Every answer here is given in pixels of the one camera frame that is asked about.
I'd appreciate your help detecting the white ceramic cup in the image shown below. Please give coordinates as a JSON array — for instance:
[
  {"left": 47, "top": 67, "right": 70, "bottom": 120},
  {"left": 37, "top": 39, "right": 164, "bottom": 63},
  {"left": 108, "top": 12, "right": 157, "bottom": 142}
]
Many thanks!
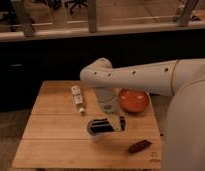
[{"left": 86, "top": 119, "right": 108, "bottom": 142}]

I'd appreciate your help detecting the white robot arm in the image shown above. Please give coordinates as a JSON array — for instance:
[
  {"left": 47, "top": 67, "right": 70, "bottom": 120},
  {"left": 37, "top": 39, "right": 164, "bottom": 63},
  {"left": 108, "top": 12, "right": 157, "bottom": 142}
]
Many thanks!
[{"left": 80, "top": 58, "right": 205, "bottom": 171}]

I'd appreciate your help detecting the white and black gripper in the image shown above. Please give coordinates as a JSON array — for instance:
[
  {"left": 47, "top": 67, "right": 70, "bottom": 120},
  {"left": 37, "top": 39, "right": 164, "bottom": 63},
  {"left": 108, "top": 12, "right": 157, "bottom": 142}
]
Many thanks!
[{"left": 89, "top": 87, "right": 125, "bottom": 134}]

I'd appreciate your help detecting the wooden table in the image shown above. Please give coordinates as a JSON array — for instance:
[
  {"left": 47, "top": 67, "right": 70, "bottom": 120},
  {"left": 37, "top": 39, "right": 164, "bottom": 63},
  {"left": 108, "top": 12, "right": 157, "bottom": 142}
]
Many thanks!
[{"left": 13, "top": 81, "right": 161, "bottom": 169}]

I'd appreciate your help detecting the dark brown eraser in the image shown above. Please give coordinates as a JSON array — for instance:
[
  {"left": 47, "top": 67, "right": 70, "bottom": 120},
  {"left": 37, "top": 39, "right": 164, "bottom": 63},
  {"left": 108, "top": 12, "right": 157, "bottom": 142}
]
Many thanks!
[{"left": 128, "top": 140, "right": 151, "bottom": 154}]

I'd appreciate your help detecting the dark cabinet counter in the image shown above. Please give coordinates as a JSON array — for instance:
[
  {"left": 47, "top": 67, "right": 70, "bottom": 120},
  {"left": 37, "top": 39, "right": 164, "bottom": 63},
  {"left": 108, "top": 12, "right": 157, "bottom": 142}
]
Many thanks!
[{"left": 0, "top": 29, "right": 205, "bottom": 112}]

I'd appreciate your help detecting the black office chair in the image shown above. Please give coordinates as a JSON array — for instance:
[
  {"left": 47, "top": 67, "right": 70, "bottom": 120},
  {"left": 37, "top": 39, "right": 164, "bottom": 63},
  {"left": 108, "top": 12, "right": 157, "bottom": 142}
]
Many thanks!
[{"left": 0, "top": 0, "right": 16, "bottom": 25}]

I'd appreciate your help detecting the orange bowl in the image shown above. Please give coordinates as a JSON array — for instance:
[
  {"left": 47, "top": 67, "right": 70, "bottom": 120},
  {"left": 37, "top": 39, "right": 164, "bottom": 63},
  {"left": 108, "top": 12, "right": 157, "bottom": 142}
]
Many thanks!
[{"left": 118, "top": 89, "right": 149, "bottom": 113}]

